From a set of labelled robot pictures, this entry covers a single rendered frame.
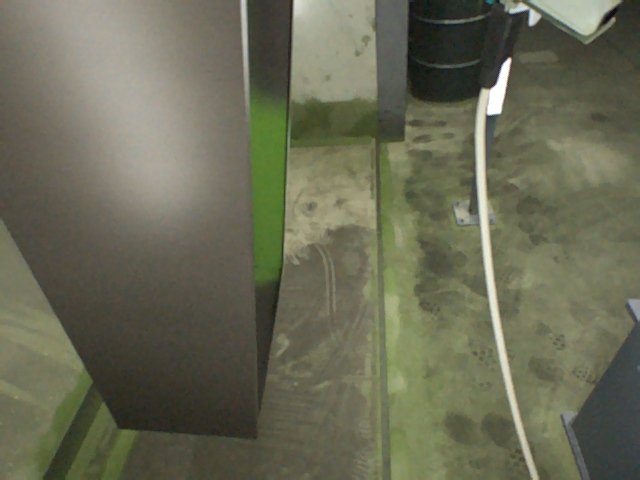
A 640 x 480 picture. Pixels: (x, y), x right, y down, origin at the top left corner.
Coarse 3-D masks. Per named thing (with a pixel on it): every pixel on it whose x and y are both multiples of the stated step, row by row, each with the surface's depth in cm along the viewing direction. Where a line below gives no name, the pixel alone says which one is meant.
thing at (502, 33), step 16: (496, 0) 55; (512, 0) 52; (528, 0) 51; (544, 0) 48; (560, 0) 47; (576, 0) 46; (592, 0) 45; (608, 0) 45; (496, 16) 57; (512, 16) 54; (544, 16) 50; (560, 16) 48; (576, 16) 47; (592, 16) 45; (496, 32) 58; (512, 32) 58; (576, 32) 48; (592, 32) 47; (496, 48) 60; (512, 48) 61; (496, 64) 62; (480, 80) 67; (496, 80) 66
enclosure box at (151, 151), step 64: (0, 0) 41; (64, 0) 41; (128, 0) 41; (192, 0) 40; (256, 0) 94; (0, 64) 45; (64, 64) 45; (128, 64) 45; (192, 64) 44; (256, 64) 104; (0, 128) 51; (64, 128) 50; (128, 128) 50; (192, 128) 49; (256, 128) 116; (0, 192) 57; (64, 192) 57; (128, 192) 56; (192, 192) 56; (256, 192) 130; (64, 256) 65; (128, 256) 65; (192, 256) 64; (256, 256) 150; (64, 320) 77; (128, 320) 76; (192, 320) 75; (256, 320) 136; (128, 384) 92; (192, 384) 91; (256, 384) 94
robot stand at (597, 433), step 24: (624, 360) 112; (600, 384) 124; (624, 384) 112; (600, 408) 125; (624, 408) 113; (576, 432) 141; (600, 432) 125; (624, 432) 113; (576, 456) 139; (600, 456) 126; (624, 456) 113
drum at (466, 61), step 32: (416, 0) 295; (448, 0) 276; (480, 0) 277; (416, 32) 307; (448, 32) 289; (480, 32) 291; (416, 64) 320; (448, 64) 303; (480, 64) 308; (416, 96) 335; (448, 96) 318
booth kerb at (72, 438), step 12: (84, 396) 158; (96, 396) 164; (84, 408) 158; (96, 408) 164; (72, 420) 152; (84, 420) 157; (72, 432) 151; (84, 432) 157; (60, 444) 146; (72, 444) 151; (60, 456) 146; (72, 456) 151; (48, 468) 141; (60, 468) 146
